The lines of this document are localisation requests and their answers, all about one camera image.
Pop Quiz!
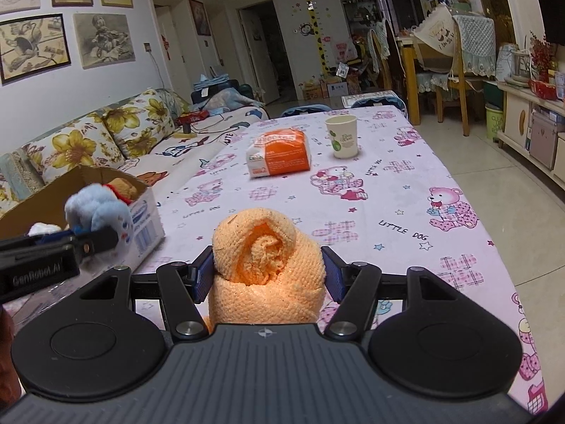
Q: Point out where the yellow floral sofa cushion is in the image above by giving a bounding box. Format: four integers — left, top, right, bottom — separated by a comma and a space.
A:
22, 112, 127, 185
102, 93, 176, 160

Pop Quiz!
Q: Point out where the wooden chair with lace cover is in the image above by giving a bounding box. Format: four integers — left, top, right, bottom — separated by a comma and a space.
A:
435, 13, 497, 137

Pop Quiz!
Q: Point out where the person's left forearm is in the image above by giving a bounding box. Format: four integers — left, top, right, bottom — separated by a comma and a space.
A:
0, 307, 22, 405

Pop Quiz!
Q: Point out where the black framed monkey drawing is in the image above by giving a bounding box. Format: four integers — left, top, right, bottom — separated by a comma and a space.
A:
0, 14, 71, 86

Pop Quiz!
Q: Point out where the pile of blue clothes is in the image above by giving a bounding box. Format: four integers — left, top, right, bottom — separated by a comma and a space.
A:
191, 77, 268, 113

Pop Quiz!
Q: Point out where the sofa with cartoon cover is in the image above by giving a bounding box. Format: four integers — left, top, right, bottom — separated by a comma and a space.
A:
0, 88, 271, 230

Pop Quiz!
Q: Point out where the black television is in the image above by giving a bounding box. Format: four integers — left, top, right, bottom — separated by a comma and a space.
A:
527, 0, 565, 47

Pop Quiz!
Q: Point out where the orange white tissue pack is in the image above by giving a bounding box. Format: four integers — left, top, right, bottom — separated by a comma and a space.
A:
245, 127, 313, 179

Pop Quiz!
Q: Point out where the pink printed tablecloth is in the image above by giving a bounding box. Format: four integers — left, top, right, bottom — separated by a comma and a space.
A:
9, 108, 550, 413

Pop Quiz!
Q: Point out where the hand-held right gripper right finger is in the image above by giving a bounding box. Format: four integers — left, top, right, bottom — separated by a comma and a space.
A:
321, 246, 460, 341

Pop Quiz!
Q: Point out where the cardboard box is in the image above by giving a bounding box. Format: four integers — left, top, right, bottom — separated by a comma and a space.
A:
0, 165, 167, 275

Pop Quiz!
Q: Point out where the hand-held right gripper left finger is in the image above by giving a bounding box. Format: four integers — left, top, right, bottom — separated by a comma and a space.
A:
66, 245, 215, 342

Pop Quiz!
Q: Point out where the cream cloth bag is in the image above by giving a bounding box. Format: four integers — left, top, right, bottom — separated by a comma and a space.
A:
412, 2, 455, 58

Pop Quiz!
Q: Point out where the pencil sketch of child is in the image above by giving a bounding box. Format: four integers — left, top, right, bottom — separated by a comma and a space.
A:
73, 12, 136, 70

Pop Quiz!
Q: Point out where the blue cushioned stool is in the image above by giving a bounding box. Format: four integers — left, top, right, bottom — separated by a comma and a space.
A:
281, 104, 332, 118
351, 96, 407, 111

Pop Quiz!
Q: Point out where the green waste bin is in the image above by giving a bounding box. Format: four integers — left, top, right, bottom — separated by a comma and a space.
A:
486, 103, 505, 141

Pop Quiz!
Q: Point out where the brown teddy bear red shirt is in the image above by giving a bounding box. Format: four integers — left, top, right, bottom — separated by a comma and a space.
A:
102, 178, 139, 206

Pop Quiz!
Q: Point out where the giraffe height chart sticker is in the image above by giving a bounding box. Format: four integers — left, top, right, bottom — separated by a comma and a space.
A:
299, 0, 332, 78

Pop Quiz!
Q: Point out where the light blue plush toy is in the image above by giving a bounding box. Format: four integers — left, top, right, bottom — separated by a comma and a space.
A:
64, 183, 135, 252

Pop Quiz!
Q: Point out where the red flower bouquet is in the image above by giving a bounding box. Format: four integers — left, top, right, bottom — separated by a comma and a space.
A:
527, 31, 552, 82

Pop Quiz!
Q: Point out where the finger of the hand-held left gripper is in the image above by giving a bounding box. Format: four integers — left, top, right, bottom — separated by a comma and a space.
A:
71, 225, 121, 268

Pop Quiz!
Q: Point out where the framed portrait picture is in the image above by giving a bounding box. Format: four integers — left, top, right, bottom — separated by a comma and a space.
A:
189, 0, 212, 37

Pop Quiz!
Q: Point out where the white paper cup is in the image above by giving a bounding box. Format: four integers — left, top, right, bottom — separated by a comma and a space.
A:
325, 115, 358, 160

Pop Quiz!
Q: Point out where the cream television cabinet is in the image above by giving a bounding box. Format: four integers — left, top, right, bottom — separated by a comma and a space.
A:
496, 79, 565, 195

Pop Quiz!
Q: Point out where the grey lace cushion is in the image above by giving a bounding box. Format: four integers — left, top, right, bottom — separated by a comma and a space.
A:
0, 150, 45, 199

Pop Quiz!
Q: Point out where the wooden dining table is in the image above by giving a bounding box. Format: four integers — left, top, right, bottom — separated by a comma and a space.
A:
397, 35, 442, 126

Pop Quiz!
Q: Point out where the grey case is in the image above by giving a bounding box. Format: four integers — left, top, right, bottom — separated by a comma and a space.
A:
527, 108, 565, 171

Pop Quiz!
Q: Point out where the white plastic bag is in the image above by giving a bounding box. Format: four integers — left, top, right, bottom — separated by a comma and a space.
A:
333, 37, 358, 65

